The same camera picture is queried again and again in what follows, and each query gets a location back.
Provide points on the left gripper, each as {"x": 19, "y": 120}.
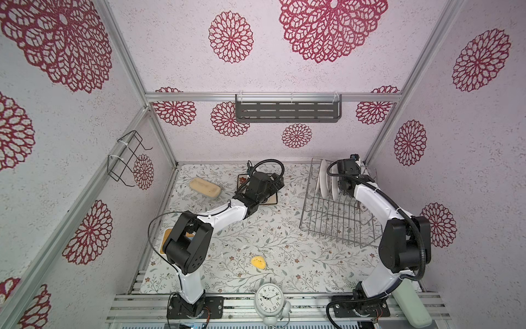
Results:
{"x": 279, "y": 182}

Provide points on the floral square plate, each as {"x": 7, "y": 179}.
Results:
{"x": 272, "y": 200}

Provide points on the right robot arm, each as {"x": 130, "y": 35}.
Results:
{"x": 405, "y": 246}

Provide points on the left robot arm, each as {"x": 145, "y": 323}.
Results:
{"x": 187, "y": 245}

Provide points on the white round plate front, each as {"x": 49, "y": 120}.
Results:
{"x": 323, "y": 185}

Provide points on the tan sponge block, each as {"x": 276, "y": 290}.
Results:
{"x": 204, "y": 187}

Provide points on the yellow small piece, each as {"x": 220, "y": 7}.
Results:
{"x": 259, "y": 262}

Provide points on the white alarm clock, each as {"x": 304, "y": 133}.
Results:
{"x": 272, "y": 306}

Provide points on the pale green bottle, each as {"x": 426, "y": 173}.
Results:
{"x": 411, "y": 305}

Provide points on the wire dish rack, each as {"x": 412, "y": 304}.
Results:
{"x": 345, "y": 221}

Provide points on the grey wall shelf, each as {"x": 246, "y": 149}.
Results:
{"x": 291, "y": 111}

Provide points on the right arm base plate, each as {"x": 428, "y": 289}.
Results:
{"x": 346, "y": 306}

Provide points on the black wire wall basket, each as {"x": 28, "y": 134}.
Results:
{"x": 132, "y": 166}

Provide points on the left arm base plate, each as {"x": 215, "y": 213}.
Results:
{"x": 206, "y": 307}

